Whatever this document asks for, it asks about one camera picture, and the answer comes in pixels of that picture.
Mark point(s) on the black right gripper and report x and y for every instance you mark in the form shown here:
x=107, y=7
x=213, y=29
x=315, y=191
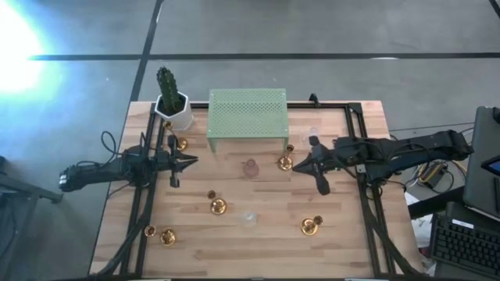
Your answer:
x=322, y=164

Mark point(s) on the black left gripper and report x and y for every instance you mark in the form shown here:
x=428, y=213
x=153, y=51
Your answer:
x=172, y=162

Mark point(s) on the brass candlestick holder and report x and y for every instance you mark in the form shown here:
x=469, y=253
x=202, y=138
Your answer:
x=167, y=237
x=218, y=206
x=285, y=163
x=308, y=226
x=182, y=144

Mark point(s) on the clear glass candle holder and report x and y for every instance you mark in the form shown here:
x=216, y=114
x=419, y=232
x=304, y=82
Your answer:
x=248, y=219
x=312, y=134

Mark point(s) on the pink glass candle holder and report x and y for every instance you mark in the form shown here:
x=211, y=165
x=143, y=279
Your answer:
x=250, y=168

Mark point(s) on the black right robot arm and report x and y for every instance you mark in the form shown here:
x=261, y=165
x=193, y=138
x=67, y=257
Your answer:
x=390, y=152

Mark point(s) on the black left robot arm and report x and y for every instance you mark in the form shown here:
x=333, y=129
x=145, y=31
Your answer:
x=101, y=171

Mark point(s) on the white hexagonal plant pot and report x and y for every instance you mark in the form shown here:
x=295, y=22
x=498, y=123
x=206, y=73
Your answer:
x=183, y=119

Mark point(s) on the green perforated metal shelf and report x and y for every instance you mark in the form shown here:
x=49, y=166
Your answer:
x=246, y=113

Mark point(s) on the white paper sheet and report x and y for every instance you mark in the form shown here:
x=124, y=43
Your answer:
x=416, y=228

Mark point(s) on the black power supply box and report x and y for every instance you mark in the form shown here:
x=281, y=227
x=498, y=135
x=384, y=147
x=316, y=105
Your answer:
x=433, y=175

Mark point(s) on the black metal stand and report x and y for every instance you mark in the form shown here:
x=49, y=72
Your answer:
x=23, y=187

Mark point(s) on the black computer keyboard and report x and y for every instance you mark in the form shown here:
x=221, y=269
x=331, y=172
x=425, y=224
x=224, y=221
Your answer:
x=465, y=246

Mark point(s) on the black tablet with blue screen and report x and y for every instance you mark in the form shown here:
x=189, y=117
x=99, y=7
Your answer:
x=493, y=164

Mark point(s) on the black aluminium rig frame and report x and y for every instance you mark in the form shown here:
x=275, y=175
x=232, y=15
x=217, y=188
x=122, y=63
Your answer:
x=332, y=105

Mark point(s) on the small black frame clamp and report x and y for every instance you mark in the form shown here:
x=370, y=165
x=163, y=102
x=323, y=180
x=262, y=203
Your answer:
x=313, y=99

